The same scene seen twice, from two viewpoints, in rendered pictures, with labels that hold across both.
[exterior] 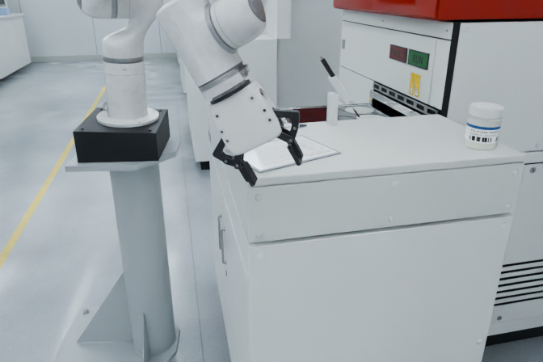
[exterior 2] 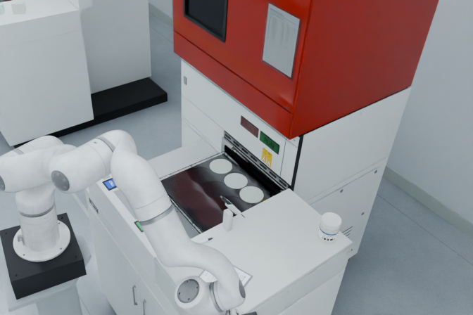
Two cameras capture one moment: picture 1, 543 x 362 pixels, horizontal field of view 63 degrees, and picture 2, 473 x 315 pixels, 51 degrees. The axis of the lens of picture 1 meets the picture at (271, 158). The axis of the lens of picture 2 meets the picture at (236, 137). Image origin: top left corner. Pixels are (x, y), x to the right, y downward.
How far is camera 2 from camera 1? 1.08 m
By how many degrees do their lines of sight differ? 29
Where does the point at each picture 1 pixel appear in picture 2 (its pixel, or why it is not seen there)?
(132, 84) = (51, 224)
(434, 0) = (287, 126)
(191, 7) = (205, 301)
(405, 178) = (294, 285)
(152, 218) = (74, 302)
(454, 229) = (317, 290)
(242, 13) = (238, 301)
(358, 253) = not seen: outside the picture
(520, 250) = not seen: hidden behind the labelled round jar
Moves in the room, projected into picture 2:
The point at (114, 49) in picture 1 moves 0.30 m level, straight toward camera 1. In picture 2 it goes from (34, 208) to (84, 266)
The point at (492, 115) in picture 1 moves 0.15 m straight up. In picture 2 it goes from (336, 228) to (344, 197)
